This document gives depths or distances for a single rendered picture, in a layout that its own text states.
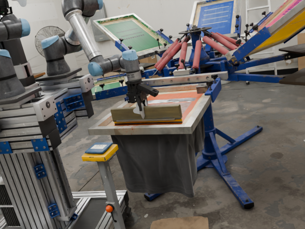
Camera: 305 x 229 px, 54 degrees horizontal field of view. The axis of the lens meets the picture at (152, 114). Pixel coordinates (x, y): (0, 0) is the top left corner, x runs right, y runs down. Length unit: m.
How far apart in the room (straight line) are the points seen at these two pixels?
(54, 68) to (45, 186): 0.75
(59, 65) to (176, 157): 0.95
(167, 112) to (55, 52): 0.85
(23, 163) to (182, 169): 0.97
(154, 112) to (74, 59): 5.96
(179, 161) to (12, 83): 0.94
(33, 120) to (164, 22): 5.05
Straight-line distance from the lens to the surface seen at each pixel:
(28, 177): 2.05
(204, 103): 1.71
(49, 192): 2.12
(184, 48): 2.60
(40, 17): 6.87
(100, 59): 1.57
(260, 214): 2.45
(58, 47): 2.03
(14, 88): 1.62
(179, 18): 6.25
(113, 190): 1.55
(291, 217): 2.44
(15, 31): 1.39
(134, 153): 1.71
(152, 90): 1.55
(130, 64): 1.54
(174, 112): 1.55
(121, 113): 1.68
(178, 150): 1.61
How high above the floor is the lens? 1.52
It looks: 18 degrees down
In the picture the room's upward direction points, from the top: 11 degrees counter-clockwise
